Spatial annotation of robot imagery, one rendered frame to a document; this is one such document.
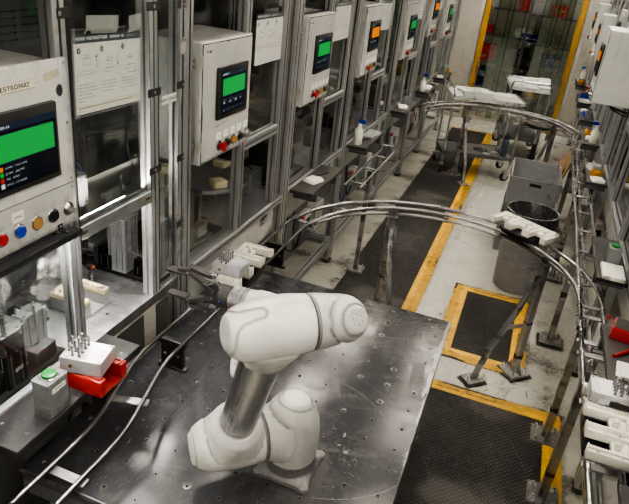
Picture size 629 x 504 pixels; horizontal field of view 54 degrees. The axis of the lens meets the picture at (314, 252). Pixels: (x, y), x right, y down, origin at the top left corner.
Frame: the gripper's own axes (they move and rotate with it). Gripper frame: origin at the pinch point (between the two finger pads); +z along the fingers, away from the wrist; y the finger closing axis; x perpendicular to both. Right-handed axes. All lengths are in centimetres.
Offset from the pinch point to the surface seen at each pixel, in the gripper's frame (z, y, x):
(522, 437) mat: -132, -111, -118
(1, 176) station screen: 18, 47, 48
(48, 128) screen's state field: 18, 55, 31
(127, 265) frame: 38.3, -17.1, -26.4
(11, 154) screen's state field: 18, 51, 44
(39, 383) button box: 11, -10, 51
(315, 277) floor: 21, -113, -223
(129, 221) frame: 38.1, 1.3, -28.3
